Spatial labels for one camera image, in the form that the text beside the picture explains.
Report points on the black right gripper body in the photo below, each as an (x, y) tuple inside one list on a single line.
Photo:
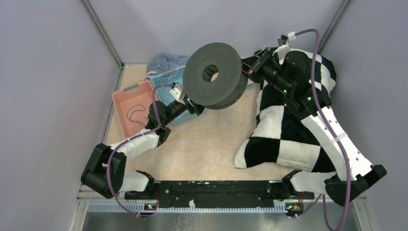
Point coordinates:
[(265, 67)]

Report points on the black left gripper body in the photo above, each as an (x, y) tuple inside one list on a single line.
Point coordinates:
[(189, 107)]

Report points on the black cable spool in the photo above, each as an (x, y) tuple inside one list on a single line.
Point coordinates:
[(213, 76)]

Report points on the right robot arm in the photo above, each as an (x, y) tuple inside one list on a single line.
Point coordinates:
[(306, 80)]

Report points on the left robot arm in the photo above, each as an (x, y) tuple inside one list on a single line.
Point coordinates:
[(105, 170)]

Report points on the blue white striped cloth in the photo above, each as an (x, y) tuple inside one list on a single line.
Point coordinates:
[(164, 62)]

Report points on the pink perforated plastic basket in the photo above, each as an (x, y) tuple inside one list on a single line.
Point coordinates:
[(132, 107)]

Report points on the black white checkered pillow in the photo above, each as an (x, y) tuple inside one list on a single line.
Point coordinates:
[(279, 137)]

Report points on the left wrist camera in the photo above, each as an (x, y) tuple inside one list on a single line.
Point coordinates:
[(177, 92)]

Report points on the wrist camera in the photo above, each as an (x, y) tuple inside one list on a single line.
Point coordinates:
[(177, 92), (284, 48)]

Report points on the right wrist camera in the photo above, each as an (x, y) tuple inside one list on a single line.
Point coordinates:
[(284, 48)]

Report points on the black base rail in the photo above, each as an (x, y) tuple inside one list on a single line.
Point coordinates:
[(218, 194)]

